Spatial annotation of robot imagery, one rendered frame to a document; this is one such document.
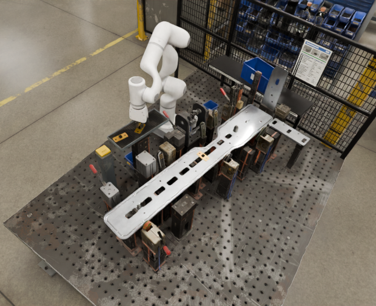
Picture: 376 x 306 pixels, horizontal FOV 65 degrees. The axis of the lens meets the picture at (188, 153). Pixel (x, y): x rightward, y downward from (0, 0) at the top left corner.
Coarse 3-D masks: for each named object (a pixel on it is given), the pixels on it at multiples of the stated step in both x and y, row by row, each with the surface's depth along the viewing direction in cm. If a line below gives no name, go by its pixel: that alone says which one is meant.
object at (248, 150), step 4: (244, 148) 195; (248, 148) 195; (244, 152) 195; (248, 152) 193; (252, 152) 193; (244, 156) 197; (248, 156) 195; (252, 156) 196; (240, 160) 202; (244, 160) 199; (248, 160) 197; (240, 164) 206; (244, 164) 202; (248, 164) 204; (240, 168) 208; (244, 168) 205; (240, 172) 210; (244, 172) 210; (240, 176) 213; (244, 176) 215
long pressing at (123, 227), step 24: (240, 120) 211; (264, 120) 213; (216, 144) 194; (240, 144) 196; (168, 168) 178; (192, 168) 180; (144, 192) 166; (168, 192) 167; (120, 216) 155; (144, 216) 156
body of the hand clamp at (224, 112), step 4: (224, 104) 214; (228, 104) 214; (224, 108) 214; (228, 108) 211; (232, 108) 214; (224, 112) 217; (228, 112) 214; (232, 112) 217; (224, 116) 219; (228, 116) 216; (224, 120) 222
